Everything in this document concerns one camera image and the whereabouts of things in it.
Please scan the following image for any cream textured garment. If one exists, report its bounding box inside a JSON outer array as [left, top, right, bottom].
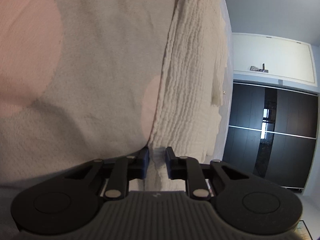
[[144, 0, 228, 191]]

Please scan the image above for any grey pink-dotted bedspread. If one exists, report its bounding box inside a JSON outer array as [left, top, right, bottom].
[[0, 0, 234, 240]]

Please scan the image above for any white door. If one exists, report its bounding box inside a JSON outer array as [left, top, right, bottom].
[[233, 33, 317, 87]]

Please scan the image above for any metal door handle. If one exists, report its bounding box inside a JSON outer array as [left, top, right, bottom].
[[249, 63, 270, 74]]

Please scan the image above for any black wardrobe with glass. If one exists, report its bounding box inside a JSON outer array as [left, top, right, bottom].
[[223, 82, 318, 191]]

